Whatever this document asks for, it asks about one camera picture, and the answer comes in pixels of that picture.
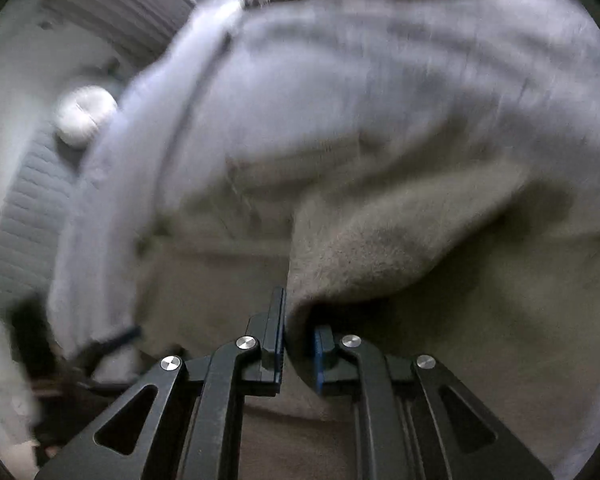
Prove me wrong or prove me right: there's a grey pleated curtain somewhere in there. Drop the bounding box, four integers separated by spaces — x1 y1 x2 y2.
27 0 197 63

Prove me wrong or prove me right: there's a white round cushion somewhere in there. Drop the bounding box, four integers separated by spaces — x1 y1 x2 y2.
54 86 119 150

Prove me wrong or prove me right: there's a taupe fuzzy garment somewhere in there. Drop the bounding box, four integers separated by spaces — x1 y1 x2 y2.
140 125 600 480

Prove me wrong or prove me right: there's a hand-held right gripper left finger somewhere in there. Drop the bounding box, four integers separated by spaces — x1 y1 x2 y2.
35 287 287 480

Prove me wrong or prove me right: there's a plain lavender sheet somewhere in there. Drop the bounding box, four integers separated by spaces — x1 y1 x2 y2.
47 0 246 358

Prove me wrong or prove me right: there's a grey quilted mat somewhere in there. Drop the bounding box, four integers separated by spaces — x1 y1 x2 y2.
0 125 83 321

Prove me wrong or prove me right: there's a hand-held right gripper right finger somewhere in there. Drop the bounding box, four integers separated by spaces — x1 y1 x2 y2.
314 325 554 480

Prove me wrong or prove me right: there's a lavender embossed blanket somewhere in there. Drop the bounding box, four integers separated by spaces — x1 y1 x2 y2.
180 0 600 221

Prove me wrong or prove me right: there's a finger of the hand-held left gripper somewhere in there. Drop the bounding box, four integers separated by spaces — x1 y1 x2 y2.
67 325 144 377

